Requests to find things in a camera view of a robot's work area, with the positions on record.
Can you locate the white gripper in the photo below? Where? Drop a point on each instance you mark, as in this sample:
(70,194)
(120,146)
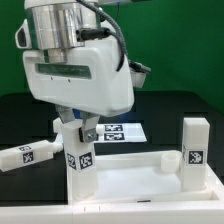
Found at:
(91,81)

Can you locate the white desk top tray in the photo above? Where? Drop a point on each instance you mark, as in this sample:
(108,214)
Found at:
(140,178)

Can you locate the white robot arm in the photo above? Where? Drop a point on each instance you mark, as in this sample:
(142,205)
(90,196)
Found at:
(56,26)

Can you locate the white marker base sheet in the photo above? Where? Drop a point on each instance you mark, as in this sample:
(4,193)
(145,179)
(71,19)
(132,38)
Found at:
(114,133)

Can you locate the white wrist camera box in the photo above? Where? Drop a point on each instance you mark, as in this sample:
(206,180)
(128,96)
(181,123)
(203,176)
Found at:
(138,73)

